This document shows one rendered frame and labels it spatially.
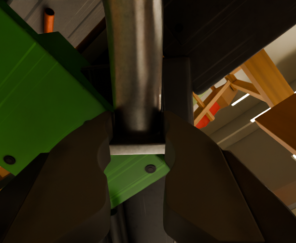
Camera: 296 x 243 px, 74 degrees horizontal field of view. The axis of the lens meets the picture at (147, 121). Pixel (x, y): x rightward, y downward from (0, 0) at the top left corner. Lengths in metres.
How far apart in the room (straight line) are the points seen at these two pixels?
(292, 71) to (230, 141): 4.12
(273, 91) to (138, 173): 0.85
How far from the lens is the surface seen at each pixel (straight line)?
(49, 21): 0.58
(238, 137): 7.72
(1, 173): 6.45
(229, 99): 4.21
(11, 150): 0.20
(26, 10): 0.55
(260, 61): 0.95
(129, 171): 0.18
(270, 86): 0.98
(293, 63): 10.08
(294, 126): 0.61
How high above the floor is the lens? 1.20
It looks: 6 degrees up
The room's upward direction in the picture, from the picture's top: 140 degrees clockwise
